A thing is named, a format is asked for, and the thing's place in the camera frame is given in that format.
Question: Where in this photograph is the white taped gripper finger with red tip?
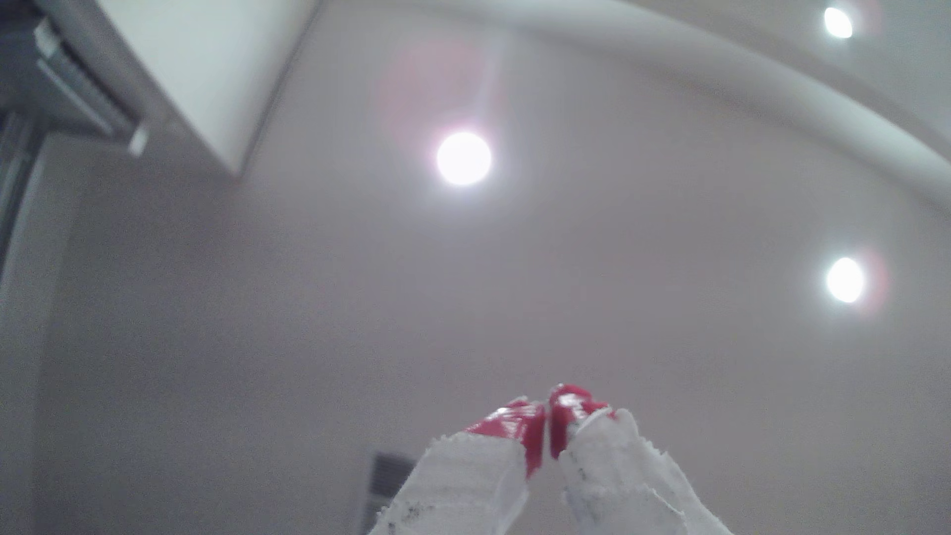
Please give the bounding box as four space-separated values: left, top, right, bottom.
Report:
548 384 733 535
369 397 548 535

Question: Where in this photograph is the grey ceiling air vent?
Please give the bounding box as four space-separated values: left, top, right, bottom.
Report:
360 449 417 535

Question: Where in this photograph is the round ceiling light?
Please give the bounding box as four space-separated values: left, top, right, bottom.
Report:
434 130 493 188
825 255 869 306
822 6 855 40

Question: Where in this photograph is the white curved ceiling moulding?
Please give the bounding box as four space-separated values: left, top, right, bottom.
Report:
416 0 951 213

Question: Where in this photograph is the grey curtain rail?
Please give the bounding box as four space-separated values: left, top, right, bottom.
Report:
0 0 151 159

